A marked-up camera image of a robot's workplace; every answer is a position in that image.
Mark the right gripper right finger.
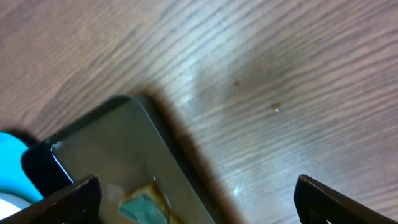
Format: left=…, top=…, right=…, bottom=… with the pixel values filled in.
left=294, top=175, right=397, bottom=224

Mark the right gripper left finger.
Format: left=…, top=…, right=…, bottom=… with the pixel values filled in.
left=1, top=174, right=103, bottom=224

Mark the green yellow sponge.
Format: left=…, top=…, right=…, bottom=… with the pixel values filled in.
left=119, top=181, right=184, bottom=224

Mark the white plate with red stain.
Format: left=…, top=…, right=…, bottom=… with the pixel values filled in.
left=0, top=192, right=32, bottom=220

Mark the teal plastic tray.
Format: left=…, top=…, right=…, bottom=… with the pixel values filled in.
left=1, top=132, right=43, bottom=203

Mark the black water tray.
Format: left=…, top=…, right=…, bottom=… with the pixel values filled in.
left=21, top=96, right=239, bottom=223

